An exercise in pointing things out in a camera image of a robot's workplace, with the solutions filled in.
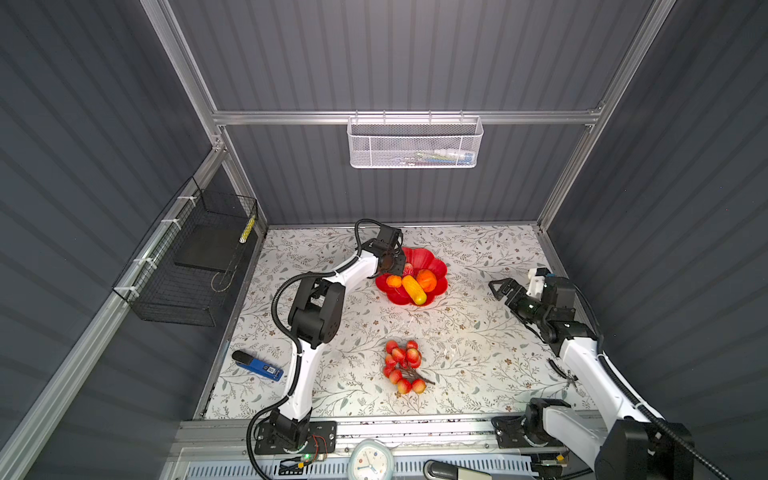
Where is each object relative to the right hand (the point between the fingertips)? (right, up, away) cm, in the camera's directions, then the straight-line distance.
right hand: (503, 293), depth 83 cm
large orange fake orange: (-20, +2, +14) cm, 24 cm away
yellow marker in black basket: (-71, +18, -2) cm, 74 cm away
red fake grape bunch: (-29, -21, -1) cm, 36 cm away
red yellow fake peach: (-26, +6, +19) cm, 32 cm away
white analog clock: (-36, -37, -15) cm, 54 cm away
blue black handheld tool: (-72, -19, -1) cm, 74 cm away
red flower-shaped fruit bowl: (-22, +8, +24) cm, 34 cm away
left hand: (-30, +8, +19) cm, 36 cm away
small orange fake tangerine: (-31, +2, +15) cm, 34 cm away
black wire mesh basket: (-82, +7, -11) cm, 83 cm away
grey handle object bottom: (-21, -36, -19) cm, 46 cm away
